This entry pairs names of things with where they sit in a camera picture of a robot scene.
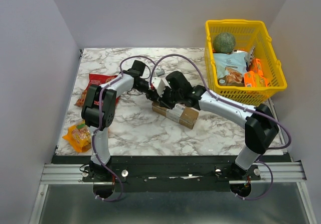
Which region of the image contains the brown cardboard express box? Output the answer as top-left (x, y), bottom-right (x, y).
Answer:
top-left (152, 102), bottom-right (199, 129)

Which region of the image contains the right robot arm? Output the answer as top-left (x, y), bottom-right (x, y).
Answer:
top-left (151, 71), bottom-right (279, 180)

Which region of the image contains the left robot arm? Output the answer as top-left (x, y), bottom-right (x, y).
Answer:
top-left (81, 60), bottom-right (158, 181)

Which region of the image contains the orange candy box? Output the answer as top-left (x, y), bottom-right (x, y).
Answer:
top-left (249, 58), bottom-right (264, 76)
top-left (244, 71), bottom-right (268, 87)

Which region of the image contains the light blue snack bag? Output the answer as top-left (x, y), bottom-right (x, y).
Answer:
top-left (213, 51), bottom-right (247, 87)

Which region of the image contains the red snack bag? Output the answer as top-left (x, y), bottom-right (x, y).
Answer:
top-left (74, 73), bottom-right (120, 108)

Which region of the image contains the green melon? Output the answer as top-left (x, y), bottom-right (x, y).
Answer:
top-left (213, 32), bottom-right (236, 54)

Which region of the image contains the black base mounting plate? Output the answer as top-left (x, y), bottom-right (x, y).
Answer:
top-left (82, 156), bottom-right (260, 193)

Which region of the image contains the silver foil packet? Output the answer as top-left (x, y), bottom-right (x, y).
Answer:
top-left (244, 46), bottom-right (256, 65)

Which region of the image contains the orange gummy candy bag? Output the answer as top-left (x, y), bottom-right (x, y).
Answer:
top-left (62, 120), bottom-right (91, 153)

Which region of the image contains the yellow plastic basket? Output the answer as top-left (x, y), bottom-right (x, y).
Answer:
top-left (205, 19), bottom-right (287, 106)

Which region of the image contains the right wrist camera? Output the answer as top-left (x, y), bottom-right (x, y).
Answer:
top-left (150, 77), bottom-right (166, 97)

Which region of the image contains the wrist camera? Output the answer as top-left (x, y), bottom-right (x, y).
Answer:
top-left (150, 77), bottom-right (166, 97)
top-left (154, 69), bottom-right (165, 77)

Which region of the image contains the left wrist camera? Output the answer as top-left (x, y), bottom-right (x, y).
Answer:
top-left (154, 69), bottom-right (165, 77)

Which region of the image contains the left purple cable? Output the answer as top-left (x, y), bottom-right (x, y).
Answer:
top-left (90, 55), bottom-right (157, 201)

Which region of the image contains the purple cable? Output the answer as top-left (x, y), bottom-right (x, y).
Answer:
top-left (90, 55), bottom-right (157, 201)
top-left (149, 54), bottom-right (292, 201)

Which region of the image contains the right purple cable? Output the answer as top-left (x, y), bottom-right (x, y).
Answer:
top-left (149, 54), bottom-right (292, 201)

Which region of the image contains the aluminium rail frame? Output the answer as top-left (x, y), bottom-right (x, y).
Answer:
top-left (41, 156), bottom-right (306, 184)

